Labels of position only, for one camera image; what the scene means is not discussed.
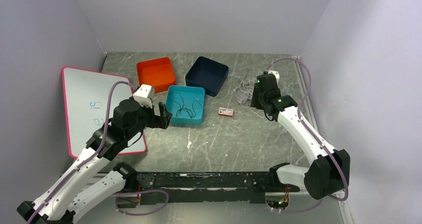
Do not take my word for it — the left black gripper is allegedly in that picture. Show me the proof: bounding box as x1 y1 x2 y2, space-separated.
125 99 172 139

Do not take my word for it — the white cable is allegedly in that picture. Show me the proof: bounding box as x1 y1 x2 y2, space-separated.
227 67 266 119

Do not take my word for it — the black cable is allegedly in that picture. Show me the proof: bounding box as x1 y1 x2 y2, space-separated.
171 91 204 119

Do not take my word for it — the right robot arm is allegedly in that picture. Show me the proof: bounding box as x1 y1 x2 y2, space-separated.
251 73 350 201

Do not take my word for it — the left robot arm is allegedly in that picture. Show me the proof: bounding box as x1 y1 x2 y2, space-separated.
17 98 172 224

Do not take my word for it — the clear paperclip container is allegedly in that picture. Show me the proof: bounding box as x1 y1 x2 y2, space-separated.
239 97 250 107

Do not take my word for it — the light blue plastic box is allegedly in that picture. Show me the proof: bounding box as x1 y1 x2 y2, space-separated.
165 85 205 125

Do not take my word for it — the orange plastic box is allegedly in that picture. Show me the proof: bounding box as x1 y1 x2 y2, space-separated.
136 57 176 93

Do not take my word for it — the red white small box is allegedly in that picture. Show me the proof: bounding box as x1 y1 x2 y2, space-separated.
218 107 234 117

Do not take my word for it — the dark blue plastic box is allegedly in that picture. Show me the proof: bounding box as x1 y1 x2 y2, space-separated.
185 56 229 97

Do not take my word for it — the pink framed whiteboard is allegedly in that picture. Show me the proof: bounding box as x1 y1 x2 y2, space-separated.
62 67 129 158

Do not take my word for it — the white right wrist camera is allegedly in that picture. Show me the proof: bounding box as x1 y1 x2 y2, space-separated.
268 70 280 83

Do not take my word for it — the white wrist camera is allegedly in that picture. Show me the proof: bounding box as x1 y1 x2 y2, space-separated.
268 70 280 83
133 84 155 109

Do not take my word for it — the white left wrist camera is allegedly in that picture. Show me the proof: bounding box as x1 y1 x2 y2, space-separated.
133 84 155 109

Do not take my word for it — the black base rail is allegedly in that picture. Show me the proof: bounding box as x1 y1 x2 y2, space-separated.
124 171 300 204

